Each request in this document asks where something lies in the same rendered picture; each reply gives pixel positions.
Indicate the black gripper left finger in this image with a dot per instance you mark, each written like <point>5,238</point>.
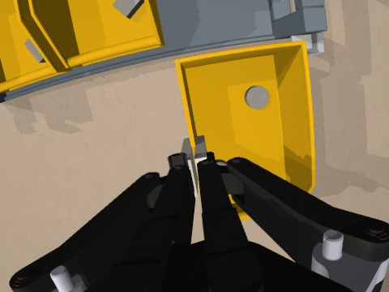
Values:
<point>97,248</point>

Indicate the yellow bin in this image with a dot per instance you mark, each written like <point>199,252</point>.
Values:
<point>16,26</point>
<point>280,136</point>
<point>83,32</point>

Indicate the grey steel disc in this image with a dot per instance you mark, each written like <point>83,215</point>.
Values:
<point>221,162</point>
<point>256,97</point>

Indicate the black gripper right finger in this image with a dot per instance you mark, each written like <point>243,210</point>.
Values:
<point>348,248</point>

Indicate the dark grey metal shelf rack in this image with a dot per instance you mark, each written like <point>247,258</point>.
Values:
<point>194,25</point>

